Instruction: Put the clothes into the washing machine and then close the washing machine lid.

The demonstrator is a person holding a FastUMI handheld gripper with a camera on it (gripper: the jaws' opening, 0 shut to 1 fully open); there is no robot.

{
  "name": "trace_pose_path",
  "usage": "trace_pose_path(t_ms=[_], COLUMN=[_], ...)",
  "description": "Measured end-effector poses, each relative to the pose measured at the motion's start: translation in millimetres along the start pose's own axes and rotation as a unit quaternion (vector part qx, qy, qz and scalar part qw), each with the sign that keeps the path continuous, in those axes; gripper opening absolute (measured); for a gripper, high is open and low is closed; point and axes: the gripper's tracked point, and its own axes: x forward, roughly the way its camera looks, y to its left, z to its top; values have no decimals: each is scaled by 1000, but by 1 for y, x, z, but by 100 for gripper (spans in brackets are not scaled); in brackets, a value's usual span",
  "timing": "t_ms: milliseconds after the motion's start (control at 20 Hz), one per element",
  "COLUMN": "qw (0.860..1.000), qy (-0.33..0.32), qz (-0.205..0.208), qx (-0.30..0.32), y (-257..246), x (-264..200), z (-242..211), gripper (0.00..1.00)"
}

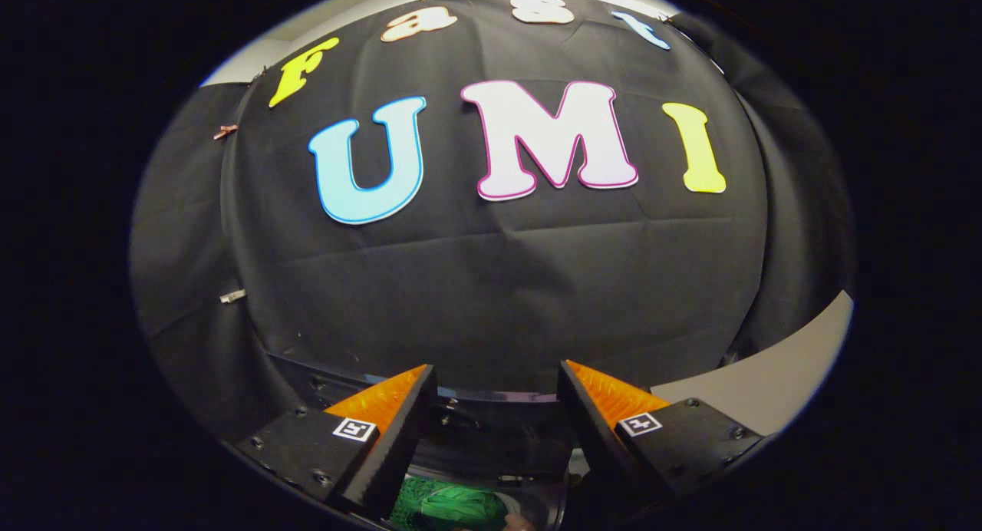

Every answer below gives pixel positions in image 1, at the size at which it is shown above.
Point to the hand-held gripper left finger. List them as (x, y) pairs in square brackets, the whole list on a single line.
[(403, 439)]

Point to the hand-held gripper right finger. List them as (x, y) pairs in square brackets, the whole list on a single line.
[(594, 439)]

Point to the green polo shirt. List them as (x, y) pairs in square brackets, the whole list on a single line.
[(453, 508)]

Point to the dark washing machine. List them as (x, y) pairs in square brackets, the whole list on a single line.
[(499, 439)]

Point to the black backdrop cloth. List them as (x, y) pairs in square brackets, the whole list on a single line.
[(460, 285)]

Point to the white cloth clip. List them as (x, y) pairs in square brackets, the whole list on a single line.
[(232, 295)]

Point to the red cloth clip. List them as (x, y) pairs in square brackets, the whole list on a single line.
[(225, 131)]

